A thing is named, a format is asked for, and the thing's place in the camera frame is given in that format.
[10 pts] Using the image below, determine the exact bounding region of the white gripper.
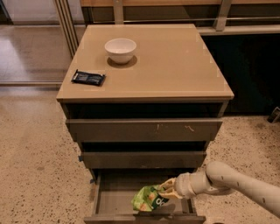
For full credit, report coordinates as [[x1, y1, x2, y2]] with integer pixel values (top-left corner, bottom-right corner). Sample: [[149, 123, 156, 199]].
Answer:
[[160, 172, 195, 200]]

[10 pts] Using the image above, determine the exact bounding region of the green rice chip bag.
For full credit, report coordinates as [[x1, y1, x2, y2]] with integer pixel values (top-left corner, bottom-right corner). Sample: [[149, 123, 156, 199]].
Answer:
[[131, 185, 169, 212]]

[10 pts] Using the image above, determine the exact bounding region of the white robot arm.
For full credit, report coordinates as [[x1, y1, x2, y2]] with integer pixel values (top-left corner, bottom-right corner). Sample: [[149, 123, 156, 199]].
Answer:
[[160, 161, 280, 218]]

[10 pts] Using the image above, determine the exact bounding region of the bottom grey open drawer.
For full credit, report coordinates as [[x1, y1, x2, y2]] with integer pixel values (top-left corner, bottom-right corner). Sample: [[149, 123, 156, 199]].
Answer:
[[84, 169, 206, 224]]

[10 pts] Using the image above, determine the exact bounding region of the middle grey drawer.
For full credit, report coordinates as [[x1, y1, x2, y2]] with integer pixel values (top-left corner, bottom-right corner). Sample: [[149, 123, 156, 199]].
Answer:
[[80, 151, 207, 169]]

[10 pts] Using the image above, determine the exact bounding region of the top grey drawer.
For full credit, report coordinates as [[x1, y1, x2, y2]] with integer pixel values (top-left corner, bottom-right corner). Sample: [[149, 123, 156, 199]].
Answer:
[[66, 118, 222, 142]]

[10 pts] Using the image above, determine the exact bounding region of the grey three-drawer cabinet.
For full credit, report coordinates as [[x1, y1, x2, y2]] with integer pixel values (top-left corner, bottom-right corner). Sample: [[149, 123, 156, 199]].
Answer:
[[56, 24, 235, 224]]

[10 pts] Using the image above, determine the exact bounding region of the dark object on floor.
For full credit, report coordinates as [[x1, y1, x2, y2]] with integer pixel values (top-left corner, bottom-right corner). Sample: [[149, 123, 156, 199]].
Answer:
[[267, 107, 280, 123]]

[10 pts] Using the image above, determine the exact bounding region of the dark blue snack packet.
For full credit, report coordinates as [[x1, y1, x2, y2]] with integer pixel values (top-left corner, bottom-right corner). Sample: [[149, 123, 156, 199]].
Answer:
[[72, 70, 106, 87]]

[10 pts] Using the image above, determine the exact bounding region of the white ceramic bowl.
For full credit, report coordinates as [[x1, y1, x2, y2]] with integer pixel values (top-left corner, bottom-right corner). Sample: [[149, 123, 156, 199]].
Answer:
[[104, 38, 137, 64]]

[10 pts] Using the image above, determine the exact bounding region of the metal window frame rail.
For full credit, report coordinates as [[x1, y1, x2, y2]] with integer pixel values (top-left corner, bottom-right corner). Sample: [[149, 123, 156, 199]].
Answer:
[[76, 0, 280, 36]]

